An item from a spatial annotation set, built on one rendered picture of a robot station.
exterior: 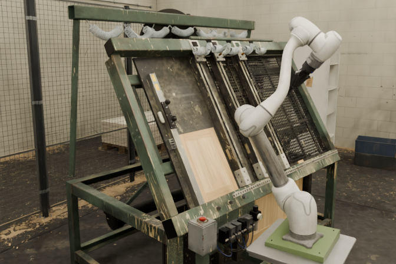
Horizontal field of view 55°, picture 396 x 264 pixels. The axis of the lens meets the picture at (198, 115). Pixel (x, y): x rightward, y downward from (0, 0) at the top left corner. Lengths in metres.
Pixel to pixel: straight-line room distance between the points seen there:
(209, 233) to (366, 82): 5.83
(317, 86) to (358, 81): 1.44
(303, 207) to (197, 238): 0.62
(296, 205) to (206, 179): 0.66
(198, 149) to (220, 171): 0.22
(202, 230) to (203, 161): 0.64
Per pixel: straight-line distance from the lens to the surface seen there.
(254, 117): 2.06
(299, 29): 2.16
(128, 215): 2.69
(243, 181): 2.79
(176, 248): 2.38
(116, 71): 2.50
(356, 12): 7.65
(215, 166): 2.70
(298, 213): 2.26
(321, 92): 6.34
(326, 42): 2.15
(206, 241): 2.19
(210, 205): 2.52
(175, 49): 2.83
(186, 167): 2.49
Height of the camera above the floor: 1.88
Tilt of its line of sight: 10 degrees down
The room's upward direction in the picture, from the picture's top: straight up
